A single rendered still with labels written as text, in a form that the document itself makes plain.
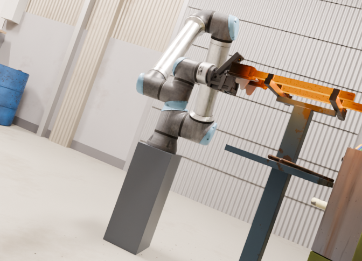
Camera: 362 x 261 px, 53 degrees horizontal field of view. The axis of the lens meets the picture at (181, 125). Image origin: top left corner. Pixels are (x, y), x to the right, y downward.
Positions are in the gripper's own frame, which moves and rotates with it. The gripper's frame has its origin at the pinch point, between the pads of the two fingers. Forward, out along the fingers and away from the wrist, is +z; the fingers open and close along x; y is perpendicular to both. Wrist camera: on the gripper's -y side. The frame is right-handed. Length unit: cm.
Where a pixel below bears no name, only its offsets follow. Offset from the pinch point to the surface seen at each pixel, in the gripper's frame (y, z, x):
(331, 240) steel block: 48, 39, -30
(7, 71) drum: 33, -380, -156
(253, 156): 27.2, 13.9, 19.9
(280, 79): 0.4, 11.7, 13.5
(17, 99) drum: 64, -376, -181
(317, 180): 27.4, 33.5, 20.2
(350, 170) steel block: 19, 37, -30
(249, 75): 1.5, 1.1, 14.3
